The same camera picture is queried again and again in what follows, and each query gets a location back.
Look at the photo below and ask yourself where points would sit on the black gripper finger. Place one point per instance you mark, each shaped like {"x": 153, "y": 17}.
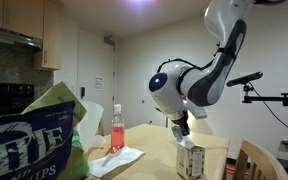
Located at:
{"x": 185, "y": 130}

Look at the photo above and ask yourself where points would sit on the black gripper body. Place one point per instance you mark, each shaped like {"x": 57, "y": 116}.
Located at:
{"x": 182, "y": 122}

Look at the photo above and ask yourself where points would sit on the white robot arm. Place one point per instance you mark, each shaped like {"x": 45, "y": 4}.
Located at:
{"x": 187, "y": 88}

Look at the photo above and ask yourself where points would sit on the green plastic bag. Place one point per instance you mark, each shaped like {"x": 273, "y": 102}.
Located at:
{"x": 77, "y": 166}

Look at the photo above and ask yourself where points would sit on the green snack bag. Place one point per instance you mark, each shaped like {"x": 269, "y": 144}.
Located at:
{"x": 57, "y": 94}

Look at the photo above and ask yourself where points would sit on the blue chips bag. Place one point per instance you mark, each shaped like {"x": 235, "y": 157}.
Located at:
{"x": 37, "y": 144}

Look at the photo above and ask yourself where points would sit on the pink spray bottle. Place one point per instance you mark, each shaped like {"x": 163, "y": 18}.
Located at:
{"x": 117, "y": 129}

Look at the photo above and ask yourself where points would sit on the wooden chair near table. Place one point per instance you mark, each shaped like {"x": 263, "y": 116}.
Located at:
{"x": 256, "y": 163}

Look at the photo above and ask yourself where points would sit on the white paper napkin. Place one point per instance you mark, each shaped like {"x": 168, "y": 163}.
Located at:
{"x": 103, "y": 166}

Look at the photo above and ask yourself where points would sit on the white door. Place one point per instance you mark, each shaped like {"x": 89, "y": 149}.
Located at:
{"x": 95, "y": 73}

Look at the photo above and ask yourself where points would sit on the black stove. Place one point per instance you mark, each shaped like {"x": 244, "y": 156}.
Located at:
{"x": 14, "y": 97}

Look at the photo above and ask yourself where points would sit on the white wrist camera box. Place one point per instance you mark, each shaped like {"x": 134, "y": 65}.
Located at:
{"x": 196, "y": 111}

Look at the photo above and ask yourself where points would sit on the black camera arm mount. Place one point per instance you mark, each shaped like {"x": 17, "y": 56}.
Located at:
{"x": 255, "y": 91}

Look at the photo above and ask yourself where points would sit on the wooden wall cabinet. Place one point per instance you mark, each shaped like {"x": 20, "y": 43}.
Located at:
{"x": 49, "y": 57}

